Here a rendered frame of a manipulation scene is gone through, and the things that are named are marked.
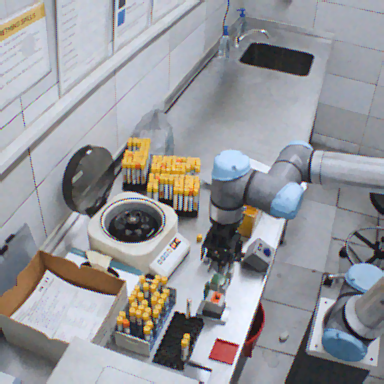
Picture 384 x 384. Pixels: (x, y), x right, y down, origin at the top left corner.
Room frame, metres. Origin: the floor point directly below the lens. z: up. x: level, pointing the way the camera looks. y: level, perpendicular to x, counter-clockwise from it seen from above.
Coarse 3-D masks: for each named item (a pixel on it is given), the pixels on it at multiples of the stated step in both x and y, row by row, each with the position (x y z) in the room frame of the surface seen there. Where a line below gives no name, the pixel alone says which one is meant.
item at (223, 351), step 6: (216, 342) 0.72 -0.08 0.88; (222, 342) 0.73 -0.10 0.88; (228, 342) 0.72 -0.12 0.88; (216, 348) 0.70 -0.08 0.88; (222, 348) 0.70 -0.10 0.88; (228, 348) 0.71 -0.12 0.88; (234, 348) 0.71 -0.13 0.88; (210, 354) 0.68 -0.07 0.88; (216, 354) 0.68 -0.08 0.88; (222, 354) 0.69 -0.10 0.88; (228, 354) 0.69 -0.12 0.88; (234, 354) 0.69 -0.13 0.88; (222, 360) 0.66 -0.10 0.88; (228, 360) 0.67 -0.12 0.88
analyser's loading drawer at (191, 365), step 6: (186, 366) 0.62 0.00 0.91; (192, 366) 0.62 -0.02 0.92; (198, 366) 0.62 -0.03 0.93; (204, 366) 0.61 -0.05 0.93; (210, 366) 0.61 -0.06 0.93; (186, 372) 0.60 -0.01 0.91; (192, 372) 0.60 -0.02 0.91; (198, 372) 0.60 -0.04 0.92; (204, 372) 0.60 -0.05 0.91; (210, 372) 0.60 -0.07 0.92; (192, 378) 0.57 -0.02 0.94; (198, 378) 0.59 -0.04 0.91; (204, 378) 0.59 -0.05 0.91
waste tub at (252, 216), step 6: (246, 210) 1.27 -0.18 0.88; (252, 210) 1.27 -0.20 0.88; (258, 210) 1.18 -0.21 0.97; (246, 216) 1.15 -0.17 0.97; (252, 216) 1.14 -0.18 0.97; (258, 216) 1.20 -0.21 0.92; (246, 222) 1.15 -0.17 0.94; (252, 222) 1.14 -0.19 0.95; (258, 222) 1.21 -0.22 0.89; (240, 228) 1.15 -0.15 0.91; (246, 228) 1.15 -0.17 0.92; (252, 228) 1.14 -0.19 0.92; (246, 234) 1.14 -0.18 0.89; (252, 234) 1.15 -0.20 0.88
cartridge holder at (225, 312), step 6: (204, 300) 0.86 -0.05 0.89; (204, 306) 0.82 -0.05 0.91; (198, 312) 0.82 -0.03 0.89; (204, 312) 0.81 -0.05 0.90; (210, 312) 0.81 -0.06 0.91; (216, 312) 0.80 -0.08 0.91; (222, 312) 0.81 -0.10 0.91; (228, 312) 0.82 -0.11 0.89; (210, 318) 0.80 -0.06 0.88; (216, 318) 0.80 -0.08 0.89; (222, 318) 0.80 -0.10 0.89
